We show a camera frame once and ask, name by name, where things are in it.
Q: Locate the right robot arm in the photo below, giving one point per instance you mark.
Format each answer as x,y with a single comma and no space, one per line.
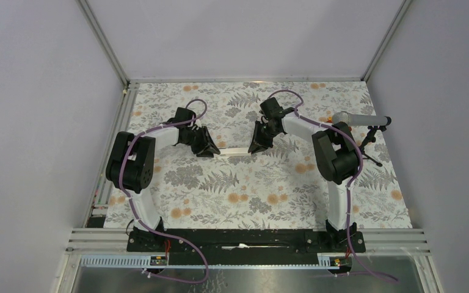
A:
337,157

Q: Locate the white remote control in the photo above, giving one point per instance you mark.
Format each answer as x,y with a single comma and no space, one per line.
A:
234,152

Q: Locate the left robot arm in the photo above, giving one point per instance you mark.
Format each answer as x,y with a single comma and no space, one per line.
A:
131,163

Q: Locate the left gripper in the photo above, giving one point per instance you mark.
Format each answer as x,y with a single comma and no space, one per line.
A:
207,140

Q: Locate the grey microphone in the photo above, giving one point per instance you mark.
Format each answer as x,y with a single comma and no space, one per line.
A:
360,120

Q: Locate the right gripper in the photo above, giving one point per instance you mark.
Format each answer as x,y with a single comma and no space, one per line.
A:
257,144

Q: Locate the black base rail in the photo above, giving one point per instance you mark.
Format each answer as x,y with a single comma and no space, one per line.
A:
235,247

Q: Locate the floral table mat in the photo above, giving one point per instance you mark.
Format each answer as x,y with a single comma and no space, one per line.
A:
278,188

